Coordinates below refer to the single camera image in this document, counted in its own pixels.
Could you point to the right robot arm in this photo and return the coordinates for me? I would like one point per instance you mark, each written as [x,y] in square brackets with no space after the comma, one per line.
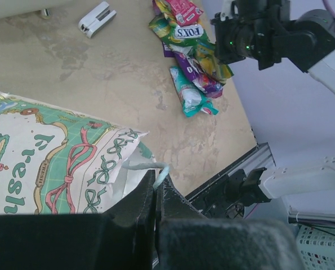
[309,43]

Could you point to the pink red snack packet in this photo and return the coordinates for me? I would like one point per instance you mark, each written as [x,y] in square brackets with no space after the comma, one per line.
[185,12]

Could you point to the teal white snack packet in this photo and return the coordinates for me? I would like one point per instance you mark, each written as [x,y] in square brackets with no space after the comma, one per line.
[192,99]

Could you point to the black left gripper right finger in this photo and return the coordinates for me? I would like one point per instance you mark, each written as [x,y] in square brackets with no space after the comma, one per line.
[186,239]

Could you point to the small white stapler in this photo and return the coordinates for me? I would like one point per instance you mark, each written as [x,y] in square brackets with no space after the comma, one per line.
[96,19]

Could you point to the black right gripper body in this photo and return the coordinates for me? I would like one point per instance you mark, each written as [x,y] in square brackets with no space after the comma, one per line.
[250,36]

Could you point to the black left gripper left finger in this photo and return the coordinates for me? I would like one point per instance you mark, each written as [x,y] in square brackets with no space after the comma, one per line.
[119,238]

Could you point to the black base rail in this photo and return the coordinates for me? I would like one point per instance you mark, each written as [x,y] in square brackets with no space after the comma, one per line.
[229,192]

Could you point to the purple fruit candy packet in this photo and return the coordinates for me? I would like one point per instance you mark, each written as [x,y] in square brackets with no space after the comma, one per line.
[194,74]

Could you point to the yellow green snack packet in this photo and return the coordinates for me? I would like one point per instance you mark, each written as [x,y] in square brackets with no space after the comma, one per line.
[184,39]

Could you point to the green Fox's candy packet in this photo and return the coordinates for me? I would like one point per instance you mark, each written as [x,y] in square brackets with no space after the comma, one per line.
[165,18]

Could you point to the grey perforated basket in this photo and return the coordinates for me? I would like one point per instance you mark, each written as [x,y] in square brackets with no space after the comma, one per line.
[316,246]

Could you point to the green paper bag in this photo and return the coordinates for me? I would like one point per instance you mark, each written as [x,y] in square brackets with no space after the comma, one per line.
[56,161]

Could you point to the white cylindrical drawer cabinet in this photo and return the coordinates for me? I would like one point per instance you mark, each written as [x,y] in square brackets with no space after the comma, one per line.
[18,7]

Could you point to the purple snack packet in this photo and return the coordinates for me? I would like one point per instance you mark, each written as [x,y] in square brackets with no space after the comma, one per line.
[168,53]

